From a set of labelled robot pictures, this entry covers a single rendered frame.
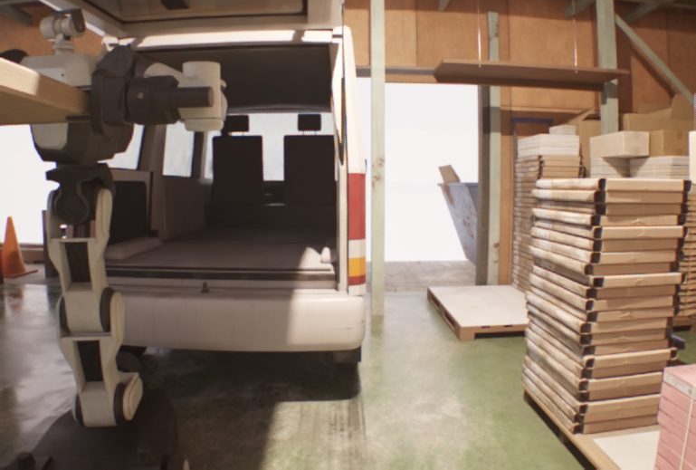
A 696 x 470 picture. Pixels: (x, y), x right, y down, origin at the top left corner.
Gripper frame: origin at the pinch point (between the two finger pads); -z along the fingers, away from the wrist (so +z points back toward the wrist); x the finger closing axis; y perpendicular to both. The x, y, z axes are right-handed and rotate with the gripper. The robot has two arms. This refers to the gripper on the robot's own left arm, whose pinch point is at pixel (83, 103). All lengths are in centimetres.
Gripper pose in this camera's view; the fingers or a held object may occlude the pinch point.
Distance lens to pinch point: 87.1
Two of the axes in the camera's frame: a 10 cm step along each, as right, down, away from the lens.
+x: 0.0, 10.0, 0.5
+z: 10.0, 0.0, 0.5
